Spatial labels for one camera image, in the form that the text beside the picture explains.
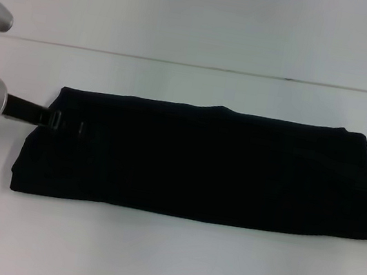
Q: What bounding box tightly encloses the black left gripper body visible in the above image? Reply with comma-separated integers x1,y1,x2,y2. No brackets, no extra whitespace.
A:
2,92,54,129

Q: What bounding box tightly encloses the black shirt with FREE print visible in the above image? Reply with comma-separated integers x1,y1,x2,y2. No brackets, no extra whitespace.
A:
8,74,367,249

